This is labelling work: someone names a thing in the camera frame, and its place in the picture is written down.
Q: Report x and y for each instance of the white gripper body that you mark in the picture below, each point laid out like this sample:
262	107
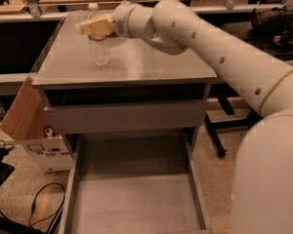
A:
121	19

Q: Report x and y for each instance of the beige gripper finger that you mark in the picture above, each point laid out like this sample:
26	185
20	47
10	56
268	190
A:
100	25

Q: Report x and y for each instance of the clear plastic water bottle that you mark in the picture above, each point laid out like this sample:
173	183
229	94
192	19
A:
97	43

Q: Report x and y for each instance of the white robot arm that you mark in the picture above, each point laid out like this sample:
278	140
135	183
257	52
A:
262	187

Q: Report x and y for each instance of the grey drawer cabinet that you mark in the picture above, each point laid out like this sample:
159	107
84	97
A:
136	72

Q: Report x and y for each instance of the grey top drawer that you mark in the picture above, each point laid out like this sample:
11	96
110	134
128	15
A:
126	117

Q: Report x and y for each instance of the grey open middle drawer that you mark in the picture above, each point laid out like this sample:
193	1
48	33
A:
144	185

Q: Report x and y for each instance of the cardboard box with white print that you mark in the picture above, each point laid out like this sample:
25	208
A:
26	124

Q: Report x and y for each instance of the black side table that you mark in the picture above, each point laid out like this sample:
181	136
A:
222	93

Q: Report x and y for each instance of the black bag on table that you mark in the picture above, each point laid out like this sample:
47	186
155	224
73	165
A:
276	23

